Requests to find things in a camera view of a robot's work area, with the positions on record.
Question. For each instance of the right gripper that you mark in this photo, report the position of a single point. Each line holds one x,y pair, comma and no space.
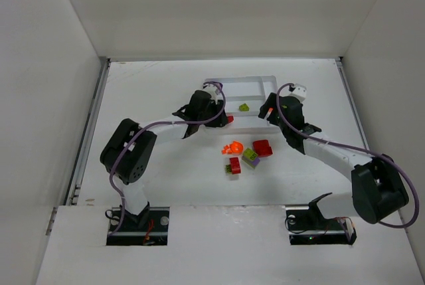
268,109

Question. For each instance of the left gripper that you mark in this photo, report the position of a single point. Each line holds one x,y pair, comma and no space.
218,116

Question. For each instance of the small lime green lego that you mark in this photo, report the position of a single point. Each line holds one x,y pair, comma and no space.
244,107

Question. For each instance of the orange flower lego piece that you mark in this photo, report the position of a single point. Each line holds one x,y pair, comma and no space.
234,148

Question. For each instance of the green and purple lego stack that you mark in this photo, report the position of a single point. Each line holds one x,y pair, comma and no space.
250,157

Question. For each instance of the red and green lego stack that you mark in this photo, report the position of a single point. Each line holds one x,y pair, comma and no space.
233,167

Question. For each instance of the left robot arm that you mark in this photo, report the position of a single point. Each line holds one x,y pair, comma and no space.
127,153

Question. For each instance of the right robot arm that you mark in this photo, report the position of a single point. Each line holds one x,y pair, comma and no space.
377,190

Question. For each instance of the white divided sorting tray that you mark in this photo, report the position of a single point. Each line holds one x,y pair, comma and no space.
252,90

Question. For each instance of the large red lego block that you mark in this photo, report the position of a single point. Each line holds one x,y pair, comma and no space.
262,148

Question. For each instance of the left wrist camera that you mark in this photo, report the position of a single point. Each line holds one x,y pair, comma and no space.
214,89

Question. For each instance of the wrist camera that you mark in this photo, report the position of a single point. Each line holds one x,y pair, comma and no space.
214,89
298,91

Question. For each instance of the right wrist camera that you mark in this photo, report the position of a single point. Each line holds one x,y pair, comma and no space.
298,91

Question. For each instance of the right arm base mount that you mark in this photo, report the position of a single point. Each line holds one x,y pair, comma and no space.
306,225

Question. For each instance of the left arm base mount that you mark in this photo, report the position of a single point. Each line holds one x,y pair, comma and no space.
148,229

